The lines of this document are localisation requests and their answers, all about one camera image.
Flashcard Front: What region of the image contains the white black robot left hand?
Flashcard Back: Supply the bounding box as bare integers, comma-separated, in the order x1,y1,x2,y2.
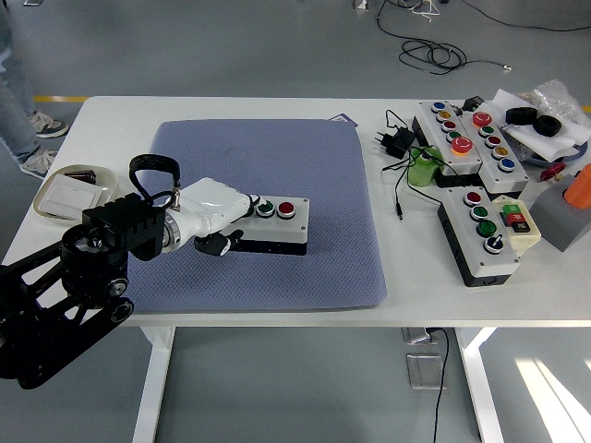
170,177,264,257

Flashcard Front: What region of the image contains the four-button control box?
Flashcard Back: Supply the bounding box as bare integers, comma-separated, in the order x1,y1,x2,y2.
228,196,310,257
437,185,521,289

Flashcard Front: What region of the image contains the five-button box, large red stop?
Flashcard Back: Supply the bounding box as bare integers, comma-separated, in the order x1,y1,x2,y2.
412,100,484,179

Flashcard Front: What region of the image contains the four-button control box, blue-ringed selector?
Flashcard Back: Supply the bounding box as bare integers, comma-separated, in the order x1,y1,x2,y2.
437,185,521,289

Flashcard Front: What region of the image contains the five-button box, red mushroom button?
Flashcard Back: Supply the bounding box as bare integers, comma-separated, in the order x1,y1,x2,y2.
456,110,530,195

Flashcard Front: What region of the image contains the blue-grey woven mat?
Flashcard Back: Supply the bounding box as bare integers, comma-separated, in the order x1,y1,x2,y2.
108,118,388,315

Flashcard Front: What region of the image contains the white shallow dish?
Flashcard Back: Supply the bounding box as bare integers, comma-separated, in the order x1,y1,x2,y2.
32,163,120,227

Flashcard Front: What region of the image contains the white table leg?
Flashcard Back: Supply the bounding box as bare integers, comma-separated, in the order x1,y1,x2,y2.
454,326,505,443
132,326,176,443

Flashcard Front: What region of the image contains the black power adapter plug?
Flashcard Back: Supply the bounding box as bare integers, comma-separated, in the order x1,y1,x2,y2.
373,127,416,161

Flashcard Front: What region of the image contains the green plastic bottle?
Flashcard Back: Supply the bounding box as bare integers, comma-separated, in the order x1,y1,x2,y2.
406,145,444,189

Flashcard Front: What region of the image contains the person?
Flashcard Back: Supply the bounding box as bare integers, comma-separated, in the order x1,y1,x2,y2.
0,6,69,181

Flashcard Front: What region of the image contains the metal floor socket plate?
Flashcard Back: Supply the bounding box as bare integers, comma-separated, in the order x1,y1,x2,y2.
405,353,448,391
401,326,439,345

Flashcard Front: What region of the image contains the white foam sheet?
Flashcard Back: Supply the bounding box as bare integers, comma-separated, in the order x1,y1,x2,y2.
488,88,591,162

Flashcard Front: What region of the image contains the red mushroom knob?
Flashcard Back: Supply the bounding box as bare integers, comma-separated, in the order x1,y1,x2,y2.
540,162,567,182

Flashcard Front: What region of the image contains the grey block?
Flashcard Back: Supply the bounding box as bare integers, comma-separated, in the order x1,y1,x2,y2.
528,174,591,253

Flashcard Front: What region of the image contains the clear bubble wrap bag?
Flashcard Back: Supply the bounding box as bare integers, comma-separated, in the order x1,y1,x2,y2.
521,78,591,135

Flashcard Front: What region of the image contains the orange cylinder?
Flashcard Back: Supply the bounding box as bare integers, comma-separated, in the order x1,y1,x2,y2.
562,163,591,210

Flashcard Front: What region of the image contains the blue round plate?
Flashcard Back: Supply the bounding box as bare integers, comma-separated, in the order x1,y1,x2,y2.
525,140,591,167

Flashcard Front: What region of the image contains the white wall switch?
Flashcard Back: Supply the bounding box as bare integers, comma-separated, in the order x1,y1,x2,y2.
44,176,103,218

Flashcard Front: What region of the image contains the black adapter cord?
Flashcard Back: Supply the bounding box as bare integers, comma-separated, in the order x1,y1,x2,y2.
380,108,447,221

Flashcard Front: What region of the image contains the black cable under table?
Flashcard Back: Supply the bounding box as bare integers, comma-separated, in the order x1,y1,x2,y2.
427,326,450,443

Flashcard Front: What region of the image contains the white floor cord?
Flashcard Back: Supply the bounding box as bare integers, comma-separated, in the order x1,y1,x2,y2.
405,0,444,23

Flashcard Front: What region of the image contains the black foam ring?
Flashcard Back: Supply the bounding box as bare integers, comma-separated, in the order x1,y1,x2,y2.
534,115,561,138
504,106,539,126

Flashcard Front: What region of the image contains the cream green-red push switch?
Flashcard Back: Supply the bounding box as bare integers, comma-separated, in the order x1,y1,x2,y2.
489,194,542,258

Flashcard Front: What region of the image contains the coiled black floor cable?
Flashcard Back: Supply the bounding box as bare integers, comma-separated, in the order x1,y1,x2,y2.
376,0,513,75

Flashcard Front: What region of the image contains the long black floor cable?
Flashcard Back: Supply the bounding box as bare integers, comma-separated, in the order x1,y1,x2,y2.
461,0,591,33

